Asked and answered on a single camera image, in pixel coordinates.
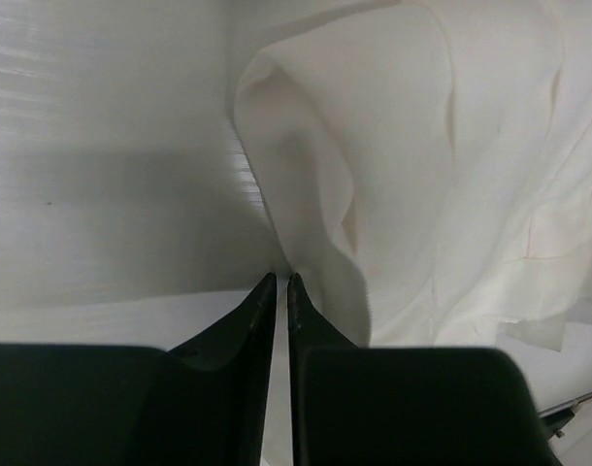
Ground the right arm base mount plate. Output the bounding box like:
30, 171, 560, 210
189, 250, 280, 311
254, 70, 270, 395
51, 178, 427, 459
542, 408, 576, 438

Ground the white pleated skirt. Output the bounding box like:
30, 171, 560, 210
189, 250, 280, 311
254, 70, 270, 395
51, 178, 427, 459
233, 1, 592, 350

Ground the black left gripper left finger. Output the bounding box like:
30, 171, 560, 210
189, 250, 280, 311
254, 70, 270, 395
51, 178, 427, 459
0, 274, 277, 465

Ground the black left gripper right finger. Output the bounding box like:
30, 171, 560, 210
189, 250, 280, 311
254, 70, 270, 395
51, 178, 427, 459
287, 275, 557, 465

